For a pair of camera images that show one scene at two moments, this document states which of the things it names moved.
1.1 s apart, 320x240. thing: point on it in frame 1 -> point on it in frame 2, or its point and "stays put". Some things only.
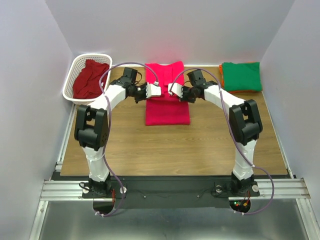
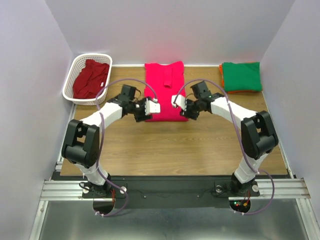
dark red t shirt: x=86 y=84 stays put
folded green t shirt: x=242 y=76 stays put
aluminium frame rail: x=60 y=187 stays put
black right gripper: x=184 y=98 -> x=188 y=114
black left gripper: x=144 y=96 -> x=142 y=117
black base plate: x=132 y=192 stays put
